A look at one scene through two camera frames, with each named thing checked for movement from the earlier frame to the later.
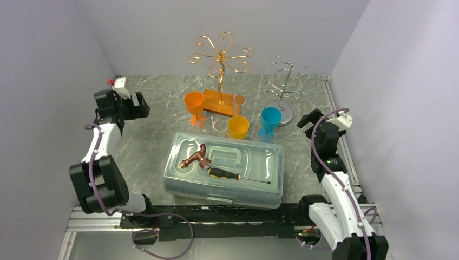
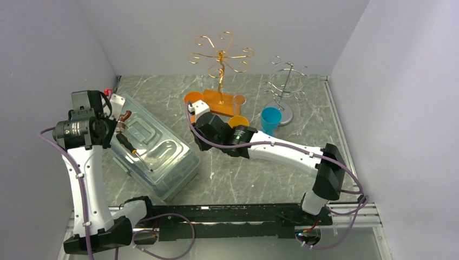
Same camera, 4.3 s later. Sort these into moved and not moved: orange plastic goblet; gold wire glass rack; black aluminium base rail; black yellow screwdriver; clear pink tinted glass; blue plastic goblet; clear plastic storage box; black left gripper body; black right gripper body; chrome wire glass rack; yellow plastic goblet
Moved: black right gripper body; black yellow screwdriver; clear plastic storage box; black left gripper body
Not moved: yellow plastic goblet; black aluminium base rail; chrome wire glass rack; gold wire glass rack; blue plastic goblet; clear pink tinted glass; orange plastic goblet
